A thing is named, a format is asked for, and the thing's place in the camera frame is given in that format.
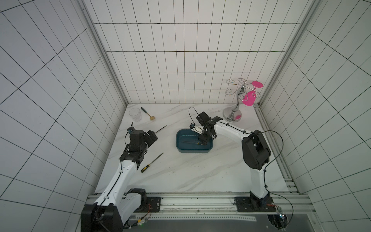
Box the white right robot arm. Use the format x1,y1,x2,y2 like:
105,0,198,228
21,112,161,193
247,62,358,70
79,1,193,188
196,112,271,207

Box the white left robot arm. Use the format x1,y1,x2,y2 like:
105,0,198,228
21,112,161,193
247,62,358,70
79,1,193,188
81,127,158,232

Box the teal storage box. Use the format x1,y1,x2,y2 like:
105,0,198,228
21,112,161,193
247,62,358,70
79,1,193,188
175,129,214,153

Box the clear drinking glass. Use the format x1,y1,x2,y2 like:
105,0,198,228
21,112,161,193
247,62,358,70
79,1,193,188
129,108,142,122

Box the pink wine glass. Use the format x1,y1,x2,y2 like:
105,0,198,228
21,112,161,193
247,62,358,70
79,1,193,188
242,81,263,106

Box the chrome glass holder stand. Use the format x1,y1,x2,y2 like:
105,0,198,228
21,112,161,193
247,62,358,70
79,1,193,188
223,78,252,122

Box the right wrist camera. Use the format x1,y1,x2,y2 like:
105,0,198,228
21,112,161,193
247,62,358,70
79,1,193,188
190,112,211,134

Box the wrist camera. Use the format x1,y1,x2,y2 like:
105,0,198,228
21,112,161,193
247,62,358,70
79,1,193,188
128,125,145,150
190,112,211,134

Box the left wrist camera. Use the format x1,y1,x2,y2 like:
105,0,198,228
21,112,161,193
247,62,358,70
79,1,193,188
128,125,145,150

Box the gold spoon green handle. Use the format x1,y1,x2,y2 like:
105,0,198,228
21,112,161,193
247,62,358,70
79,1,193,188
141,107,156,120

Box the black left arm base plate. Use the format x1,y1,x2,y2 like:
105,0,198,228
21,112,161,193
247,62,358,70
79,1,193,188
134,197,161,213

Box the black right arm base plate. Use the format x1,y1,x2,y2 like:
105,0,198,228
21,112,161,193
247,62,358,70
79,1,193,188
234,196,276,213

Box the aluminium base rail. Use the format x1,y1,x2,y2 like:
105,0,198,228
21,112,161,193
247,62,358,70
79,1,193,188
85,191,317,222

